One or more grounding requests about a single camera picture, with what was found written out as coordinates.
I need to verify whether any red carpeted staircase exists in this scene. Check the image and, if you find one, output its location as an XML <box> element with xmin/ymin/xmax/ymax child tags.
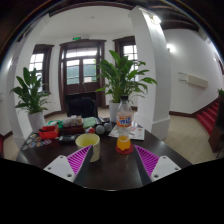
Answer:
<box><xmin>195</xmin><ymin>99</ymin><xmax>221</xmax><ymax>134</ymax></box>

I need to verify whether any dark wooden double door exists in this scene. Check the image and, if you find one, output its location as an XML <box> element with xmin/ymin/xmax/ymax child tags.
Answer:
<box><xmin>58</xmin><ymin>39</ymin><xmax>108</xmax><ymax>113</ymax></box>

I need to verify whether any green packet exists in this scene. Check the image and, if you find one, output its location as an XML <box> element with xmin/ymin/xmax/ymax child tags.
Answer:
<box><xmin>82</xmin><ymin>116</ymin><xmax>98</xmax><ymax>129</ymax></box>

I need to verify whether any red plastic box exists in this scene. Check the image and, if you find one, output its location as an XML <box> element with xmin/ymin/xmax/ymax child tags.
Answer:
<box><xmin>38</xmin><ymin>125</ymin><xmax>60</xmax><ymax>140</ymax></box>

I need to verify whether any white wall radiator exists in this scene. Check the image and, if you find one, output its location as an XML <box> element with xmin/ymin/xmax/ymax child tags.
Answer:
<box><xmin>178</xmin><ymin>71</ymin><xmax>209</xmax><ymax>89</ymax></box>

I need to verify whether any clear orange soda bottle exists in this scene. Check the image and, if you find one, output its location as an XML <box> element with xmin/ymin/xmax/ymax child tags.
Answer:
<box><xmin>115</xmin><ymin>95</ymin><xmax>135</xmax><ymax>153</ymax></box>

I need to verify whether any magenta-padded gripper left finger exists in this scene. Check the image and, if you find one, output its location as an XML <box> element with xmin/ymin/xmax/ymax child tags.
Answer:
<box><xmin>43</xmin><ymin>144</ymin><xmax>95</xmax><ymax>188</ymax></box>

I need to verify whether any potted plant in white pot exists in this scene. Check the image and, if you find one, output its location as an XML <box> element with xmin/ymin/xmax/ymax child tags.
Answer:
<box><xmin>9</xmin><ymin>66</ymin><xmax>53</xmax><ymax>133</ymax></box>
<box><xmin>95</xmin><ymin>49</ymin><xmax>158</xmax><ymax>124</ymax></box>

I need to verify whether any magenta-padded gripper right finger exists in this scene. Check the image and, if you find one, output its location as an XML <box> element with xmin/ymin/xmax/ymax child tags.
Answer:
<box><xmin>133</xmin><ymin>144</ymin><xmax>183</xmax><ymax>187</ymax></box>

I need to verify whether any dark wooden cabinet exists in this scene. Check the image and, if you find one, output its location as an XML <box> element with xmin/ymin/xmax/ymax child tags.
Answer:
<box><xmin>209</xmin><ymin>99</ymin><xmax>224</xmax><ymax>158</ymax></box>

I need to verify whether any printed magazine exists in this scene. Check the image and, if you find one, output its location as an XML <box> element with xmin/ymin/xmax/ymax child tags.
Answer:
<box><xmin>108</xmin><ymin>122</ymin><xmax>146</xmax><ymax>141</ymax></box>

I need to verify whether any pale yellow cup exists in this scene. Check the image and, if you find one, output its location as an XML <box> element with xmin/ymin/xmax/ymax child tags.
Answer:
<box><xmin>74</xmin><ymin>133</ymin><xmax>101</xmax><ymax>163</ymax></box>

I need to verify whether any black flat device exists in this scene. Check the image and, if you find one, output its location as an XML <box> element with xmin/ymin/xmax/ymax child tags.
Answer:
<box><xmin>58</xmin><ymin>134</ymin><xmax>77</xmax><ymax>145</ymax></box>

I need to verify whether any black chair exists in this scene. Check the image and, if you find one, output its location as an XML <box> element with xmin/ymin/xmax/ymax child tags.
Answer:
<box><xmin>64</xmin><ymin>92</ymin><xmax>99</xmax><ymax>119</ymax></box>

